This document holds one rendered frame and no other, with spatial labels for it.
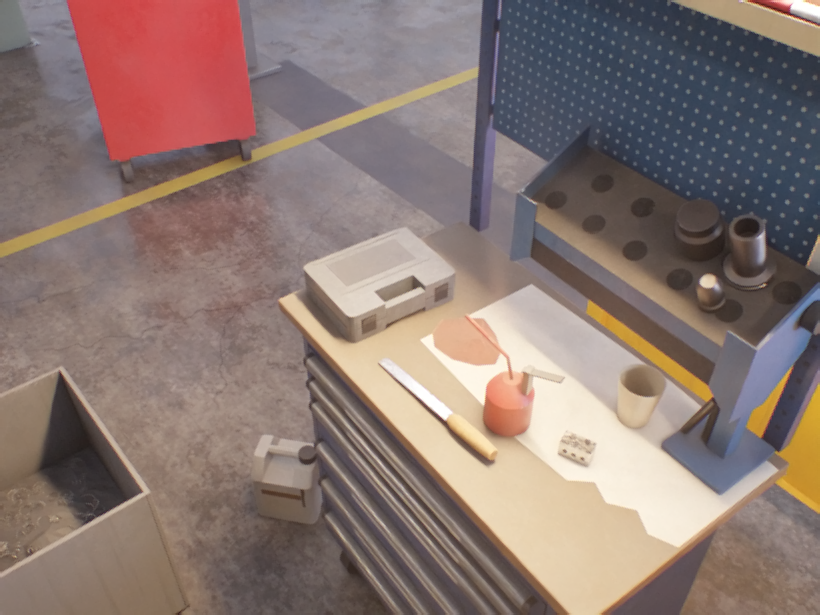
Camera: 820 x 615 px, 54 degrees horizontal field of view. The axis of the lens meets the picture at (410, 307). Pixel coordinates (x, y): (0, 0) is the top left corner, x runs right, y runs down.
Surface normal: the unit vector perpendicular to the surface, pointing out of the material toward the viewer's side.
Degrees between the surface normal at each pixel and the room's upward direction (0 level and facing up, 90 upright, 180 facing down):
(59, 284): 0
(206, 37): 90
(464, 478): 0
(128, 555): 90
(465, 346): 38
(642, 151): 90
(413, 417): 0
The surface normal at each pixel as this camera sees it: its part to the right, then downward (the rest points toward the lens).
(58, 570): 0.64, 0.50
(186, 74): 0.35, 0.61
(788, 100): -0.81, 0.39
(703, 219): -0.37, -0.49
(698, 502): 0.00, -0.76
